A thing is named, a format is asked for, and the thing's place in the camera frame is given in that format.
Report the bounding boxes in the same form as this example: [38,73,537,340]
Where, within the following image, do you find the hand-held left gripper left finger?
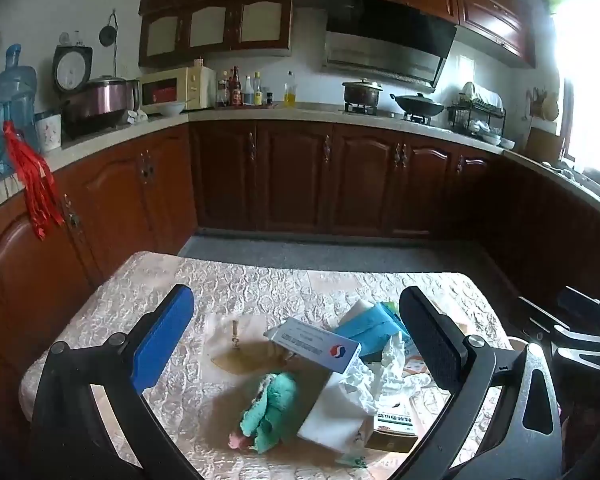
[30,284,203,480]

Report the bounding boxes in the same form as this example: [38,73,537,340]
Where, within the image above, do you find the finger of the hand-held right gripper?
[556,285,600,322]
[517,296,578,335]

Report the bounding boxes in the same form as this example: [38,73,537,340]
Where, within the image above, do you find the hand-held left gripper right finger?
[380,286,563,480]

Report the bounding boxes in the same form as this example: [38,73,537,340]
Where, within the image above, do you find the white plastic wrapper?
[337,335,448,416]

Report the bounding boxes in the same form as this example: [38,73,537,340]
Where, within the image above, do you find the teal tissue packet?
[335,302,407,361]

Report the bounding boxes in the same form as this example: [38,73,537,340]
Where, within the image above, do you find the yellow green printed carton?
[364,394,422,454]

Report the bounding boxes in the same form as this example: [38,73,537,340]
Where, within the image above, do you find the white and blue box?
[264,316,362,376]

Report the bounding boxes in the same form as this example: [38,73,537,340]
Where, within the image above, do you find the white foam block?
[297,371,377,453]

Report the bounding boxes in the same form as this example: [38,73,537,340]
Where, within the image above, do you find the green cloth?
[230,372,299,454]

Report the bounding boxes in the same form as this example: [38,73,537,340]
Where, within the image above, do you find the wooden cutting board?
[524,126,566,165]

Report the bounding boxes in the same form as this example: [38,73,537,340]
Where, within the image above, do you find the red tassel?
[2,121,66,240]

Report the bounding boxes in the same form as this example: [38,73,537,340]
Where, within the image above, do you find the wooden lower cabinets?
[0,120,600,361]

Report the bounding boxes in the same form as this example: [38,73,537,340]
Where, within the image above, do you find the chopstick holder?
[527,87,545,121]

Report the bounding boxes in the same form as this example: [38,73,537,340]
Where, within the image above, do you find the black dish rack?
[446,82,506,136]

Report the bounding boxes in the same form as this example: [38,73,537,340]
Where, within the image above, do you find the gas stove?
[342,102,433,125]

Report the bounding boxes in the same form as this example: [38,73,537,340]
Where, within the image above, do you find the white floral cup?
[34,112,62,154]

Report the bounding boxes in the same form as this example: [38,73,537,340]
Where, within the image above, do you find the black wok with lid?
[390,91,447,117]

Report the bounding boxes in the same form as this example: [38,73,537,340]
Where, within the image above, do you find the rice cooker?
[60,76,140,136]

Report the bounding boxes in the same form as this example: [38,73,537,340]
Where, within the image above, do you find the window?
[550,0,600,186]

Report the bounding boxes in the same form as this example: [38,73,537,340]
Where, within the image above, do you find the cream microwave oven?
[137,66,216,115]

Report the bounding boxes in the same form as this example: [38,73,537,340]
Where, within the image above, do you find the round dial kitchen scale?
[52,45,94,95]

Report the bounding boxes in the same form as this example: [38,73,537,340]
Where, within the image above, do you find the blue water jug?
[0,44,40,181]

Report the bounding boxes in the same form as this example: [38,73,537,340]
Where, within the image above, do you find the range hood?
[322,0,458,92]

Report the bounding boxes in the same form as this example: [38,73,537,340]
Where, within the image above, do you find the beige panel upper cabinet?
[139,0,294,68]

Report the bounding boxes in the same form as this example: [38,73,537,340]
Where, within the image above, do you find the black round wall hanging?
[99,10,119,46]

